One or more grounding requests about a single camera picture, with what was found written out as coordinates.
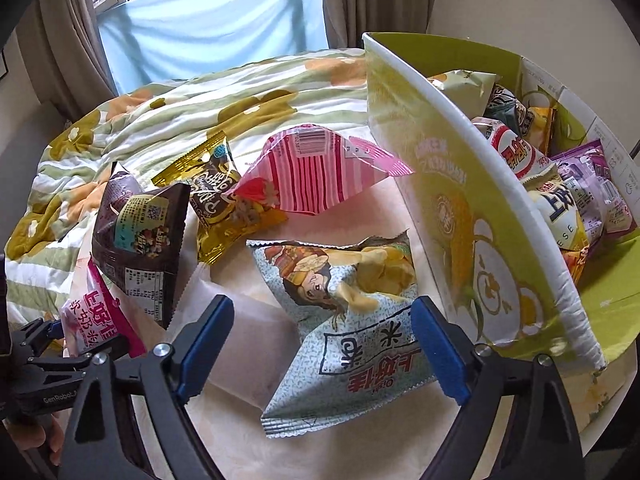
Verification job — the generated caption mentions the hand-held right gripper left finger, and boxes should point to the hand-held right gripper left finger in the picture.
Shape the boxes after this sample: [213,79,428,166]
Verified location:
[57,294,236,480]

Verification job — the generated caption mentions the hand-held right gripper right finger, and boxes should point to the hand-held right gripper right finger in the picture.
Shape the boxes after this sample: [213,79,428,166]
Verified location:
[409,295,587,480]

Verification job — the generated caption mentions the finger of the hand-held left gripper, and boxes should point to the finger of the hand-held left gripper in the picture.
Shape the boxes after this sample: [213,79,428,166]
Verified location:
[25,351,97,377]
[17,317,66,348]

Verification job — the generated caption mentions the pink white snack packet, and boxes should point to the pink white snack packet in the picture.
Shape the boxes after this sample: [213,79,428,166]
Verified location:
[59,259,147,359]

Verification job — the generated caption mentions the pale green snack packet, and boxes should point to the pale green snack packet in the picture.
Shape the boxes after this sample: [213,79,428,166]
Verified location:
[246,231,437,439]

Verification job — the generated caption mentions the green cardboard box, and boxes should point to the green cardboard box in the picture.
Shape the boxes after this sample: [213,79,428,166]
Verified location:
[362,32,640,372]

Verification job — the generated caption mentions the orange snack packet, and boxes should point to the orange snack packet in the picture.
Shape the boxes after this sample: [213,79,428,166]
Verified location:
[564,246,602,287]

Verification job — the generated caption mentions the white yellow snack packet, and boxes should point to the white yellow snack packet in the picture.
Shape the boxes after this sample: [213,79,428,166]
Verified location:
[524,179,592,257]

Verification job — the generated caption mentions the dark green snack packet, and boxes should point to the dark green snack packet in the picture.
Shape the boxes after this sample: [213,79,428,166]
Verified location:
[484,84,527,132]

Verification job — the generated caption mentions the cream snack packet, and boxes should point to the cream snack packet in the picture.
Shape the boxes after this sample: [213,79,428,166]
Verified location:
[429,69,502,112]

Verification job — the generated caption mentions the person's left hand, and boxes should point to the person's left hand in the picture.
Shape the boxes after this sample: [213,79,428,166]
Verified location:
[5,401,61,468]

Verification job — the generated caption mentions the white paper bag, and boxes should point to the white paper bag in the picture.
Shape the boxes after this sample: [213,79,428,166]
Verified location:
[172,262,303,403]

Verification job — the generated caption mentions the brown snack packet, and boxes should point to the brown snack packet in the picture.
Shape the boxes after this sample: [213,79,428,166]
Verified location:
[91,161,192,330]

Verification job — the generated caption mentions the gold snack packet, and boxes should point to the gold snack packet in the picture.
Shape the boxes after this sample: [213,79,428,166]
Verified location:
[151,131,289,264]

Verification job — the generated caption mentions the pink striped snack packet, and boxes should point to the pink striped snack packet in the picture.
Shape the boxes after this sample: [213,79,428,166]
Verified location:
[219,124,416,217]

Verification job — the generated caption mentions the floral blanket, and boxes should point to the floral blanket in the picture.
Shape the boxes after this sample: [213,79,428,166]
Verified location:
[4,47,382,361]

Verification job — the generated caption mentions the grey brown curtain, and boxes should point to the grey brown curtain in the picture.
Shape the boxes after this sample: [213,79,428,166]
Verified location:
[15,0,122,122]
[320,0,434,54]

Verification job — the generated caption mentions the light blue cloth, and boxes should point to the light blue cloth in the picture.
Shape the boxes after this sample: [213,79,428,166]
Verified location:
[96,0,332,97]

